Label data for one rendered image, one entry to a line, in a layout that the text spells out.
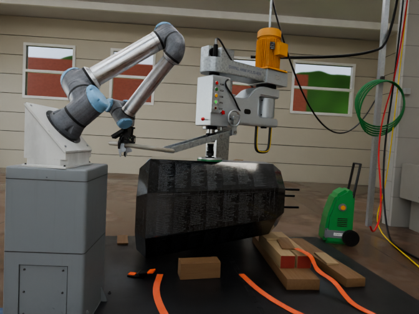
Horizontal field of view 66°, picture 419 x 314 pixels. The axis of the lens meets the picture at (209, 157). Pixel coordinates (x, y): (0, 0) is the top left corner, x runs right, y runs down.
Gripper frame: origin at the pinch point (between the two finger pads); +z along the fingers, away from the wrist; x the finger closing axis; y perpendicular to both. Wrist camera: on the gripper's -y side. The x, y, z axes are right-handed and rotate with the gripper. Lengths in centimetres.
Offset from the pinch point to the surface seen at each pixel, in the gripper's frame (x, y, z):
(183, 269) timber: 28, 41, 78
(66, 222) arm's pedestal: -59, 16, 34
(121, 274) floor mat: 14, -1, 88
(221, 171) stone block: 72, 47, 7
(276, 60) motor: 127, 70, -101
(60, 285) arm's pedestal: -58, 15, 66
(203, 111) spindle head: 69, 26, -41
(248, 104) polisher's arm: 102, 55, -54
